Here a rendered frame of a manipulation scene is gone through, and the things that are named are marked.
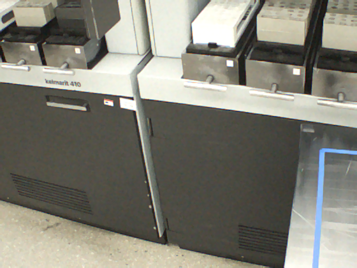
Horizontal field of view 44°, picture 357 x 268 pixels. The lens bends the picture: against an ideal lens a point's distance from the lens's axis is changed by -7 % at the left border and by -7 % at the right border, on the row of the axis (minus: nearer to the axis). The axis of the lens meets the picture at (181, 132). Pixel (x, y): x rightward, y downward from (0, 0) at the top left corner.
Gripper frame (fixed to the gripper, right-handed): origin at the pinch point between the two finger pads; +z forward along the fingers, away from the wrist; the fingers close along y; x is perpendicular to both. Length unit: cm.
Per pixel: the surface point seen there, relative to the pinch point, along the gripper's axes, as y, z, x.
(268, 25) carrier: 2, 34, 73
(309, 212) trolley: 18.8, 38.0, 22.9
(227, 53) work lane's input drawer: -6, 39, 67
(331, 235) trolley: 22.4, 38.0, 19.5
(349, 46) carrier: 21, 37, 74
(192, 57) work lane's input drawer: -14, 40, 66
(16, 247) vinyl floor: -87, 120, 52
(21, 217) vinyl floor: -95, 120, 66
